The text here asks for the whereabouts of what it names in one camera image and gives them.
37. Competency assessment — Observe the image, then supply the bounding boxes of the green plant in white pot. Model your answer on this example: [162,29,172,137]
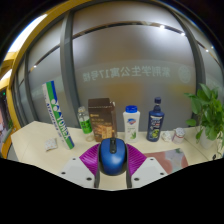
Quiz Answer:
[184,83,224,158]

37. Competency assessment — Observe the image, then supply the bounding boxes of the brown carton box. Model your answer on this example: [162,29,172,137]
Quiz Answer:
[87,97,118,143]

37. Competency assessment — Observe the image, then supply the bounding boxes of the white and green shuttlecock tube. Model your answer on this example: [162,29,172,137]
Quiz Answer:
[41,80,75,150]

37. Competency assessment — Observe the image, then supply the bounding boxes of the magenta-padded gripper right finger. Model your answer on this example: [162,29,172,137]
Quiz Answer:
[125,143,169,189]

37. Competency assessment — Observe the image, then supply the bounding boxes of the blue and black computer mouse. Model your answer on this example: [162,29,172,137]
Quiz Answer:
[98,137,128,177]

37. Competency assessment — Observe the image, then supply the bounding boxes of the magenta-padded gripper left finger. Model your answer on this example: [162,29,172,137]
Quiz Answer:
[59,143,102,189]

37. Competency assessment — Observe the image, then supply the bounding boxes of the crumpled white tissue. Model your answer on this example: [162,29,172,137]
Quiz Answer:
[161,130,174,143]

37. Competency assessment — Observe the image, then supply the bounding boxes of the clear bottle with green label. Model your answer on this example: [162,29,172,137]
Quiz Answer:
[77,105,95,143]

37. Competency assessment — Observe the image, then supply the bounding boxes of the small white cup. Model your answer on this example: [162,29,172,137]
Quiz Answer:
[171,127,186,145]

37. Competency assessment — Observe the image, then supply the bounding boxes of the pastel floral mouse pad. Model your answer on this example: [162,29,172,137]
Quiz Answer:
[143,148,189,175]

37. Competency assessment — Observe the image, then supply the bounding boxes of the white bottle with blue cap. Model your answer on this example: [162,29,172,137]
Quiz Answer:
[122,105,141,144]

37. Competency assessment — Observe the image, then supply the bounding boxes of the dark blue bottle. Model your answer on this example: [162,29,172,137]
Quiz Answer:
[146,96,166,143]

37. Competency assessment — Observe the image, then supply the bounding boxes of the small white packet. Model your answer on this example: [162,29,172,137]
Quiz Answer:
[44,137,58,152]

